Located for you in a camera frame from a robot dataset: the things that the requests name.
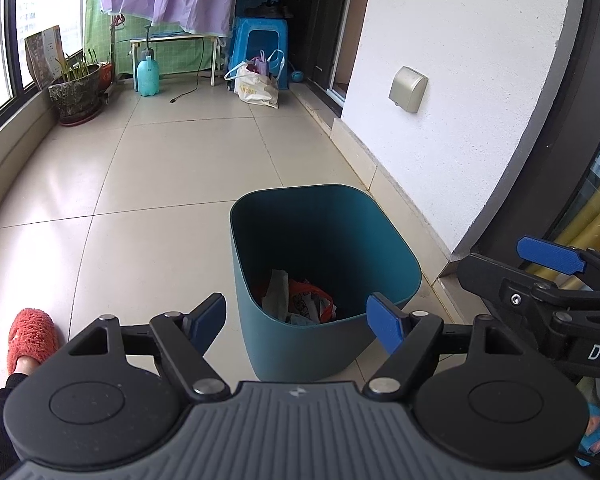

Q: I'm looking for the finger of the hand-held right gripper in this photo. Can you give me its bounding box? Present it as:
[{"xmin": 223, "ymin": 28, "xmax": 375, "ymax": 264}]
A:
[
  {"xmin": 456, "ymin": 254, "xmax": 581, "ymax": 356},
  {"xmin": 516, "ymin": 236, "xmax": 600, "ymax": 291}
]

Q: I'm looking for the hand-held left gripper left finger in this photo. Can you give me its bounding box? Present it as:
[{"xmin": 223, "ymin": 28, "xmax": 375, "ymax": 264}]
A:
[{"xmin": 67, "ymin": 292, "xmax": 231, "ymax": 403}]

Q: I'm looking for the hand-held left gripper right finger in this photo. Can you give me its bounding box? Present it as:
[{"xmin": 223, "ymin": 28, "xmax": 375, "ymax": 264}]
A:
[{"xmin": 364, "ymin": 292, "xmax": 536, "ymax": 398}]

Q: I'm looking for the white knotted plastic bag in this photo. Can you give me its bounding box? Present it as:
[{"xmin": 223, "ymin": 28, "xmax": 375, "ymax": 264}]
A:
[{"xmin": 261, "ymin": 269, "xmax": 293, "ymax": 322}]

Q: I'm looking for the white wrapper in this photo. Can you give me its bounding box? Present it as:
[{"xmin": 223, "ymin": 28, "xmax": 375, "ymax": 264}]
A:
[{"xmin": 285, "ymin": 295, "xmax": 331, "ymax": 325}]

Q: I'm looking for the red plastic bag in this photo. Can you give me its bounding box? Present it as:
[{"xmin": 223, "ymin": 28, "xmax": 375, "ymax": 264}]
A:
[{"xmin": 287, "ymin": 279, "xmax": 337, "ymax": 322}]

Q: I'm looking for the dark teal trash bin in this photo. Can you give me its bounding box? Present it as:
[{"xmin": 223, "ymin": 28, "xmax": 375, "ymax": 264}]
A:
[{"xmin": 230, "ymin": 185, "xmax": 422, "ymax": 382}]

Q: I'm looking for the blue sandal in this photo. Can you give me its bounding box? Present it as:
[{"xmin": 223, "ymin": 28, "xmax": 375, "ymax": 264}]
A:
[{"xmin": 577, "ymin": 402, "xmax": 600, "ymax": 456}]

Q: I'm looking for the red fuzzy slipper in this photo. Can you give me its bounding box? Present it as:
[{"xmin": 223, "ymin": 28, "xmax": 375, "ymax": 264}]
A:
[{"xmin": 7, "ymin": 308, "xmax": 61, "ymax": 376}]

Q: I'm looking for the person's left leg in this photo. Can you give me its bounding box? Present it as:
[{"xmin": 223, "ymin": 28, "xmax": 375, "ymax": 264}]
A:
[{"xmin": 0, "ymin": 355, "xmax": 33, "ymax": 461}]

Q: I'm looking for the white shopping bag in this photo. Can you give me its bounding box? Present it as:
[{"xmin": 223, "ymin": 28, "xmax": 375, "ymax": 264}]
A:
[{"xmin": 224, "ymin": 62, "xmax": 280, "ymax": 109}]

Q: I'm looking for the teal spray bottle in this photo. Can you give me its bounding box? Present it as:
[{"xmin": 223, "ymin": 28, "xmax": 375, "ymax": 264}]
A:
[{"xmin": 136, "ymin": 25, "xmax": 160, "ymax": 97}]

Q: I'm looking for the large patterned flower pot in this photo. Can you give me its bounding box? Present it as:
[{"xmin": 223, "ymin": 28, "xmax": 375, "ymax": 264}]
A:
[{"xmin": 48, "ymin": 50, "xmax": 103, "ymax": 127}]

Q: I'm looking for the white low bench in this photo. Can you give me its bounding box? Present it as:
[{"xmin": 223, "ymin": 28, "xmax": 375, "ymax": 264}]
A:
[{"xmin": 130, "ymin": 34, "xmax": 221, "ymax": 86}]

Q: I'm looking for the blue plastic stool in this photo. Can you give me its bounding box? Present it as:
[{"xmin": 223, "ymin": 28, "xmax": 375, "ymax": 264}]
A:
[{"xmin": 228, "ymin": 16, "xmax": 288, "ymax": 91}]

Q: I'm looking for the dark sliding door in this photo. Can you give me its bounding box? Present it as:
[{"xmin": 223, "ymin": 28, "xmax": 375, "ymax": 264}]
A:
[{"xmin": 285, "ymin": 0, "xmax": 361, "ymax": 106}]

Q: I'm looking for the green hanging cloth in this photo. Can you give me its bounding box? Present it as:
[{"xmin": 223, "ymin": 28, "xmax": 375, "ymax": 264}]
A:
[{"xmin": 84, "ymin": 0, "xmax": 231, "ymax": 78}]

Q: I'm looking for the brown cardboard sheet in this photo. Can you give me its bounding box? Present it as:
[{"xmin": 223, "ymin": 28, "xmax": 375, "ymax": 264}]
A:
[{"xmin": 25, "ymin": 26, "xmax": 65, "ymax": 91}]

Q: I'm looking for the grey wall socket cover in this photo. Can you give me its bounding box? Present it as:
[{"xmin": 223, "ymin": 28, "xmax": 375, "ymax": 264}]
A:
[{"xmin": 389, "ymin": 66, "xmax": 428, "ymax": 113}]

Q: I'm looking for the black power cable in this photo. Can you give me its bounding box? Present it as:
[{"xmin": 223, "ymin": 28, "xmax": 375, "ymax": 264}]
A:
[{"xmin": 169, "ymin": 40, "xmax": 203, "ymax": 105}]

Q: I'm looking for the black window frame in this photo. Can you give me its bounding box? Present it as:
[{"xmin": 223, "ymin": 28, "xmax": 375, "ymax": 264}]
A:
[{"xmin": 0, "ymin": 0, "xmax": 88, "ymax": 131}]

